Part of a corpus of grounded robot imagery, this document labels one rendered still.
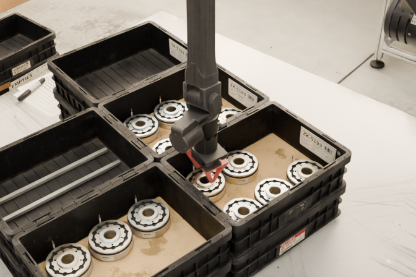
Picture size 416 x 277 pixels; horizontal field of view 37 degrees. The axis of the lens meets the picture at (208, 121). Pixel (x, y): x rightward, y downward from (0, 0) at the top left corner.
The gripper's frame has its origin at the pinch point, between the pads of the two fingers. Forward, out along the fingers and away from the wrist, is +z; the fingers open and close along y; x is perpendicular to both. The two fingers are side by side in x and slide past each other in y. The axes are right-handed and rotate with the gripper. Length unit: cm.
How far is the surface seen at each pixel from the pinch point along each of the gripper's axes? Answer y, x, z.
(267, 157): 0.2, 20.5, 5.5
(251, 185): 6.6, 10.1, 5.1
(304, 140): 4.7, 29.3, 0.1
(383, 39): -92, 180, 76
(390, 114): -4, 76, 19
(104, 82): -58, 0, 8
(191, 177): -2.6, -2.6, 2.4
